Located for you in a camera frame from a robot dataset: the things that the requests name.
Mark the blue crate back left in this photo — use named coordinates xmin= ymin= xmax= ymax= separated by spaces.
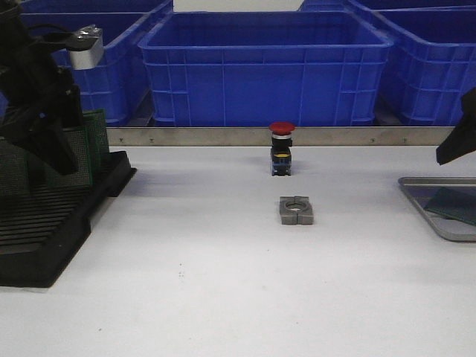
xmin=21 ymin=1 xmax=174 ymax=29

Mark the black slotted board rack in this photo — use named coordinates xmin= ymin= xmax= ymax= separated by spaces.
xmin=1 ymin=151 xmax=137 ymax=288

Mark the blue crate back right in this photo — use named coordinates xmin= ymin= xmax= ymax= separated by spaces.
xmin=298 ymin=0 xmax=475 ymax=13

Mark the blue plastic crate centre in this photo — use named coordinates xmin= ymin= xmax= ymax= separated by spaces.
xmin=139 ymin=11 xmax=392 ymax=127

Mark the blue plastic crate left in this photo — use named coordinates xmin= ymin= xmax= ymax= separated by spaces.
xmin=22 ymin=13 xmax=150 ymax=126

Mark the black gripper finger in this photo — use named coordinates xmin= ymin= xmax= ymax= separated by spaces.
xmin=436 ymin=88 xmax=475 ymax=165

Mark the blue plastic crate right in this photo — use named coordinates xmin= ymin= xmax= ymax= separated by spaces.
xmin=374 ymin=8 xmax=475 ymax=126

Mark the grey metal clamp block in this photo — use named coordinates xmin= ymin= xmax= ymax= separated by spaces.
xmin=279 ymin=196 xmax=314 ymax=225

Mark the green circuit board middle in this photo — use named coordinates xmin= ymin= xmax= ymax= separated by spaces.
xmin=83 ymin=110 xmax=103 ymax=173

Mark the silver metal tray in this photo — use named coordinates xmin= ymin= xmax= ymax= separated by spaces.
xmin=399 ymin=177 xmax=475 ymax=243

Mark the green circuit board back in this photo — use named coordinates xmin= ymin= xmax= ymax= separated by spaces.
xmin=90 ymin=109 xmax=109 ymax=168

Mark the green perforated circuit board front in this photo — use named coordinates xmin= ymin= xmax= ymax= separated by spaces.
xmin=425 ymin=187 xmax=475 ymax=225

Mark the red emergency stop button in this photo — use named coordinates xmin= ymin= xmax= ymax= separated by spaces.
xmin=268 ymin=122 xmax=295 ymax=176

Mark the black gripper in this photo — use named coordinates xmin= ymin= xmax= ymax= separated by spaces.
xmin=1 ymin=3 xmax=84 ymax=176

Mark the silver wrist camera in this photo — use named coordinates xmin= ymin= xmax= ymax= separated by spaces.
xmin=67 ymin=24 xmax=104 ymax=70

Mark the blue plastic crate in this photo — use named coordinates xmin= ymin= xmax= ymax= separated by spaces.
xmin=139 ymin=11 xmax=392 ymax=127
xmin=374 ymin=8 xmax=475 ymax=126
xmin=22 ymin=13 xmax=150 ymax=126

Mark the green perforated circuit board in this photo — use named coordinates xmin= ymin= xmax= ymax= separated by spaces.
xmin=425 ymin=187 xmax=475 ymax=225
xmin=45 ymin=127 xmax=92 ymax=188

